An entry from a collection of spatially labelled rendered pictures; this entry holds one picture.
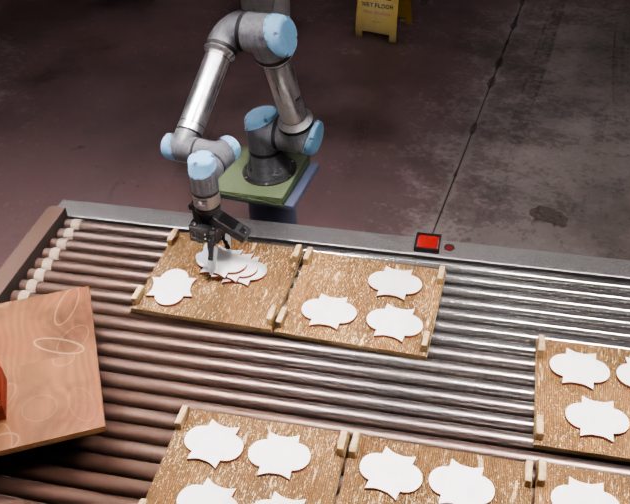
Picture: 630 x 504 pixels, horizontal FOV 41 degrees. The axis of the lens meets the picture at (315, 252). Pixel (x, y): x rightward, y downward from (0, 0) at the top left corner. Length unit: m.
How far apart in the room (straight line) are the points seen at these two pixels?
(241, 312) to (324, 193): 2.11
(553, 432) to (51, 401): 1.17
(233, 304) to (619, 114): 3.34
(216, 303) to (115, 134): 2.81
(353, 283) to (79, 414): 0.85
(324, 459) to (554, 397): 0.58
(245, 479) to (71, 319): 0.64
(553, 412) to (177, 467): 0.89
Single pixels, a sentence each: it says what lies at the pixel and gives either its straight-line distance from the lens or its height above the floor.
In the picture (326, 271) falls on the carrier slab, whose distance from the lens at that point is 2.44.
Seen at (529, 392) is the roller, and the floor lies 0.92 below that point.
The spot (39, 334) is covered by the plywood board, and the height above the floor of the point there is 1.04.
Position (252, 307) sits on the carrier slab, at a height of 0.94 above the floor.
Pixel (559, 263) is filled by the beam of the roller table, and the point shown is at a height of 0.92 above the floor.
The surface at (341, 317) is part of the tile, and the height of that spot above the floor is 0.95.
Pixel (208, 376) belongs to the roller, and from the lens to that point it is 2.20.
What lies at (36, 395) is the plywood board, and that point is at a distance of 2.10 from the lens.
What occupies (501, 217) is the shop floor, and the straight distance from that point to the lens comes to 4.25.
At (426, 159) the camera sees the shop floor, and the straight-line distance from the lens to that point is 4.64.
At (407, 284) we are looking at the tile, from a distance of 2.38.
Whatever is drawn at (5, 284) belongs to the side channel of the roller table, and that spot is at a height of 0.95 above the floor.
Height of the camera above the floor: 2.52
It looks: 39 degrees down
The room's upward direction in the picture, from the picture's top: 3 degrees counter-clockwise
